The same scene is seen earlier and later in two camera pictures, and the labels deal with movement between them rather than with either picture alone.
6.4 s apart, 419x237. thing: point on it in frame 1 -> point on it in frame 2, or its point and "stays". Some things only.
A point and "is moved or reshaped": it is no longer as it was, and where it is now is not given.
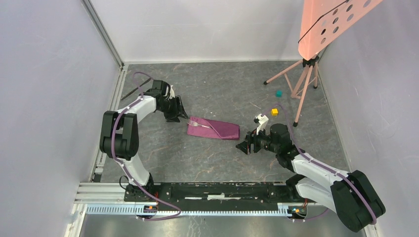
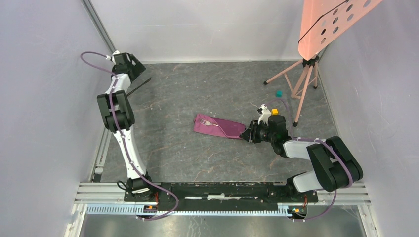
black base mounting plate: x=216 y=196 stays
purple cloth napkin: x=220 y=130 is moved or reshaped
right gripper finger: x=243 y=146 -> x=246 y=135
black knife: x=135 y=89 stays
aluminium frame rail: x=123 y=68 stays
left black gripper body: x=170 y=108 -> x=137 y=69
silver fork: x=193 y=123 -> x=206 y=123
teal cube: x=278 y=93 stays
